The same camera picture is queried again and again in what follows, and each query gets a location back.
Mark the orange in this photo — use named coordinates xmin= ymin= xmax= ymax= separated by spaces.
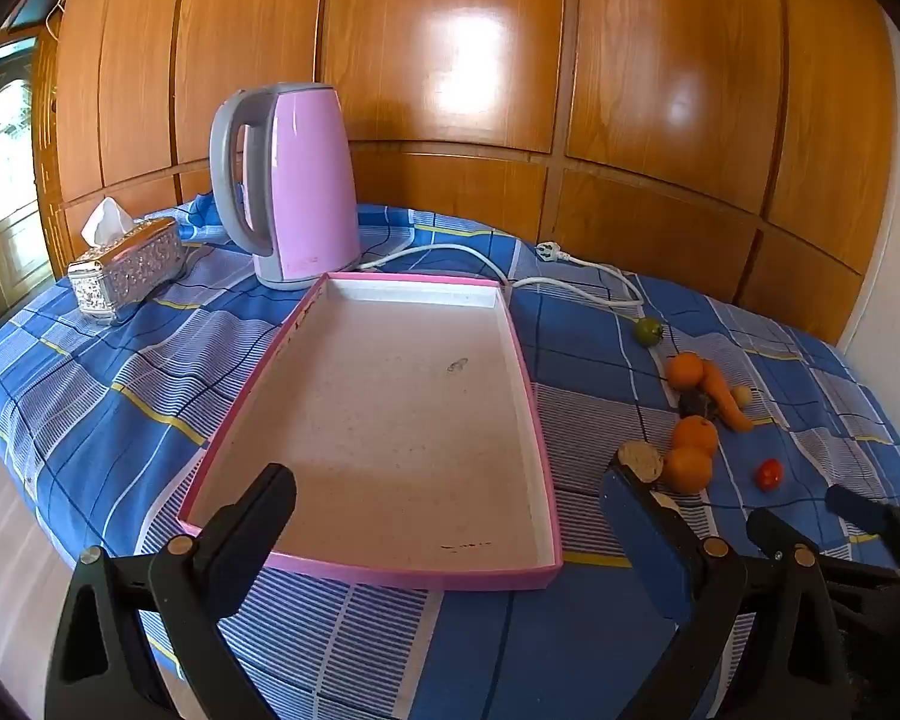
xmin=661 ymin=447 xmax=713 ymax=495
xmin=672 ymin=415 xmax=720 ymax=456
xmin=667 ymin=352 xmax=704 ymax=391

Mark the wooden door with window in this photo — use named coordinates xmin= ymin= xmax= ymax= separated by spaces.
xmin=0 ymin=15 xmax=61 ymax=316

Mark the pink electric kettle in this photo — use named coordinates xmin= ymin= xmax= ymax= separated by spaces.
xmin=210 ymin=82 xmax=362 ymax=292

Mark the white power cable with plug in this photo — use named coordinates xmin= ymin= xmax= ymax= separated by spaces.
xmin=356 ymin=240 xmax=646 ymax=308

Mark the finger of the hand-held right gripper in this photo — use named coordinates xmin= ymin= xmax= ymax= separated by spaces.
xmin=746 ymin=510 xmax=900 ymax=586
xmin=827 ymin=484 xmax=900 ymax=578

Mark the pink shallow tray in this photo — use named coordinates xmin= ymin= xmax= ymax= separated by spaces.
xmin=178 ymin=271 xmax=565 ymax=592

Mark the silver ornate tissue box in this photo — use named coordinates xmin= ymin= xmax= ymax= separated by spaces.
xmin=67 ymin=216 xmax=185 ymax=325

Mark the blue checked tablecloth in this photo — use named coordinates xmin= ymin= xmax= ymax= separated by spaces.
xmin=0 ymin=199 xmax=900 ymax=720

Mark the dark brown round fruit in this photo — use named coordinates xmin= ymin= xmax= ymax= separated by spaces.
xmin=679 ymin=388 xmax=719 ymax=421

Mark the wooden panelled wardrobe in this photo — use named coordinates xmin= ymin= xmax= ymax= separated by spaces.
xmin=34 ymin=0 xmax=897 ymax=342

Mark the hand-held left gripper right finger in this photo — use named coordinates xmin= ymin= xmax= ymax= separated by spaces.
xmin=598 ymin=463 xmax=845 ymax=720

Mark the beige potato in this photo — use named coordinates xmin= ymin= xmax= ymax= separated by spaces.
xmin=617 ymin=442 xmax=664 ymax=482

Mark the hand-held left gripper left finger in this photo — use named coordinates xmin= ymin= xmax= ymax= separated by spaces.
xmin=45 ymin=463 xmax=298 ymax=720

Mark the carrot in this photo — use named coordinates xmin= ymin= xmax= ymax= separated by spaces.
xmin=701 ymin=360 xmax=755 ymax=434

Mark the white tissue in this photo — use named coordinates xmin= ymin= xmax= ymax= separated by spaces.
xmin=81 ymin=197 xmax=136 ymax=247

